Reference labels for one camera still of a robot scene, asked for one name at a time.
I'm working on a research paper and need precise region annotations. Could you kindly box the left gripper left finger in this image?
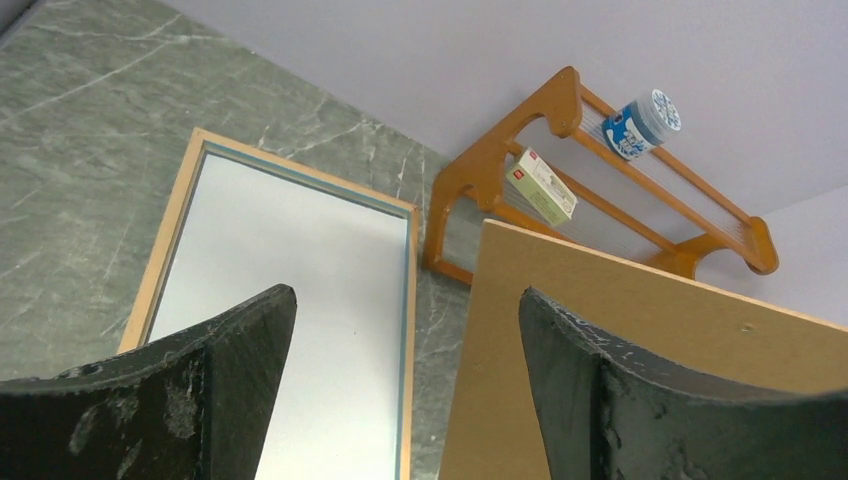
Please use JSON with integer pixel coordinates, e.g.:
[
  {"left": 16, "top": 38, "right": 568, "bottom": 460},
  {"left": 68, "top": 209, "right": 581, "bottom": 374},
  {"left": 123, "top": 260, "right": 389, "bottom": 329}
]
[{"left": 1, "top": 284, "right": 297, "bottom": 479}]

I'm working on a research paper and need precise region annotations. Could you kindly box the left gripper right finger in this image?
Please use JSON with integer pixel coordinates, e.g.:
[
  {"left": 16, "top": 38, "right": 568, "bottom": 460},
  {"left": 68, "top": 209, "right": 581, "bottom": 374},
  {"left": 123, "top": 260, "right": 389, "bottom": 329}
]
[{"left": 518, "top": 288, "right": 847, "bottom": 479}]

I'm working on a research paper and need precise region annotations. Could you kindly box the brown cardboard backing board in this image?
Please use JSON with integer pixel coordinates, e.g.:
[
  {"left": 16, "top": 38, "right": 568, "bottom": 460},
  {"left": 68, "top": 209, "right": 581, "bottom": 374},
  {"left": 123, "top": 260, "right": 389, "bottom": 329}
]
[{"left": 440, "top": 220, "right": 847, "bottom": 479}]

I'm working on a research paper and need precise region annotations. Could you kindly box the blue wooden picture frame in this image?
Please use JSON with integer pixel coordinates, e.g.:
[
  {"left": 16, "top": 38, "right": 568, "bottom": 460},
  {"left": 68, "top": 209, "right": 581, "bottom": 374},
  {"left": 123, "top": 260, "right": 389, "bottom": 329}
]
[{"left": 117, "top": 127, "right": 420, "bottom": 480}]

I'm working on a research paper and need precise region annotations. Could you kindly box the orange wooden shelf rack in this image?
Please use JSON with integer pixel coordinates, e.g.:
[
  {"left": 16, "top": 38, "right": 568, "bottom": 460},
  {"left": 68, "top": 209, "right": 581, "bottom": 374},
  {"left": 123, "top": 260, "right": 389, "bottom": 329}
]
[{"left": 422, "top": 66, "right": 779, "bottom": 283}]

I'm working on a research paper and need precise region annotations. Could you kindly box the small white green box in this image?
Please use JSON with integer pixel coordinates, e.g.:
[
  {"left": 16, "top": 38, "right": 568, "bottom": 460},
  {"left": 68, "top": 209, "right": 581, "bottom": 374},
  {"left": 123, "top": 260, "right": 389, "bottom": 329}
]
[{"left": 505, "top": 147, "right": 578, "bottom": 227}]

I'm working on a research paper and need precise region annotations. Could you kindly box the blue white ceramic jar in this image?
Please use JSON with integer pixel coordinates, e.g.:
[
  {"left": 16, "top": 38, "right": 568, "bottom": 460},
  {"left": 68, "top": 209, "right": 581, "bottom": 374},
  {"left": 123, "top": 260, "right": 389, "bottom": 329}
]
[{"left": 601, "top": 89, "right": 682, "bottom": 161}]

